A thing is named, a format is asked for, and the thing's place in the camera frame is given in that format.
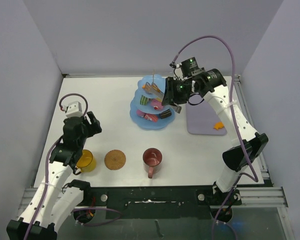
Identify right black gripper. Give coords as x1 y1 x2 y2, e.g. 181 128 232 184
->
162 76 193 107

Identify metal tongs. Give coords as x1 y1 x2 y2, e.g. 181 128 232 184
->
143 82 164 102

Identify chocolate layered cake slice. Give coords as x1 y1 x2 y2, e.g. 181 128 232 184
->
159 109 172 119

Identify pink strawberry cake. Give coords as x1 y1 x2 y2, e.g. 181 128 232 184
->
150 98 164 111

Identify orange cookie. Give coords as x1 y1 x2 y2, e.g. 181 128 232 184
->
213 121 225 131
142 82 161 93

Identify green striped macaron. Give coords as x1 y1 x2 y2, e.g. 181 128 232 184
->
139 95 149 106

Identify yellow enamel mug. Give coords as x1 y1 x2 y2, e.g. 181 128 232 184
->
76 149 97 173

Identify red pink macaron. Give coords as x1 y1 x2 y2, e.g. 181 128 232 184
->
143 113 159 123

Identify woven rattan coaster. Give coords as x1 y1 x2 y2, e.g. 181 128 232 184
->
104 149 126 171

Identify pink patterned mug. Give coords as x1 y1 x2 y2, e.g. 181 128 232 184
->
142 148 163 179

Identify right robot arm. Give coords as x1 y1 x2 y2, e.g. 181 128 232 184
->
162 57 269 205

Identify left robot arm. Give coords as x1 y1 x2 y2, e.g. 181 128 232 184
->
6 111 102 240

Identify blue three-tier cake stand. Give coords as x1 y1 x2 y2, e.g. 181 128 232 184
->
129 73 175 130

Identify purple serving tray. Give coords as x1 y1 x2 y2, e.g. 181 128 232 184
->
185 94 227 136

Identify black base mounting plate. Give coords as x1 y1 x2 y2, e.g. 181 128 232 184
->
73 185 242 223

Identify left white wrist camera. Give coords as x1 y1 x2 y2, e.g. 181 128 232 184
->
60 101 83 118

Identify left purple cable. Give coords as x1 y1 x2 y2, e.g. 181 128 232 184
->
22 93 123 240

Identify purple cable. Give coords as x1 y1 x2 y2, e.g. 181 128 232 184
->
171 35 260 240
22 93 123 240

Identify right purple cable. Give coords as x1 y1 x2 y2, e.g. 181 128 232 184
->
171 35 260 240

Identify aluminium rail frame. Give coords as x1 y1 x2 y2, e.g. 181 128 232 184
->
19 74 290 210

